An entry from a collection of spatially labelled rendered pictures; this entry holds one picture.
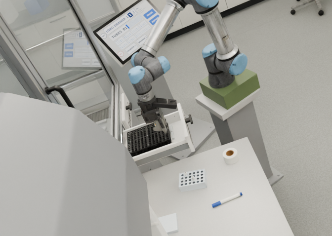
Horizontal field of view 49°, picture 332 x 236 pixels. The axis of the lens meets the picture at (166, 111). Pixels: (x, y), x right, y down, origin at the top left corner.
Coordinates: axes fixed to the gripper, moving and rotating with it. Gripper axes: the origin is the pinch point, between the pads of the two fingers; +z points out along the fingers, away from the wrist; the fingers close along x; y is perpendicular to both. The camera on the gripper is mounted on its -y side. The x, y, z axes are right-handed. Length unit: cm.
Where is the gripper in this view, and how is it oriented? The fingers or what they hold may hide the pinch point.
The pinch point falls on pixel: (166, 128)
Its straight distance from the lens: 176.9
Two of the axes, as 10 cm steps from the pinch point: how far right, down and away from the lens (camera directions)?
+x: 0.3, 5.8, -8.1
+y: -9.4, 2.8, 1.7
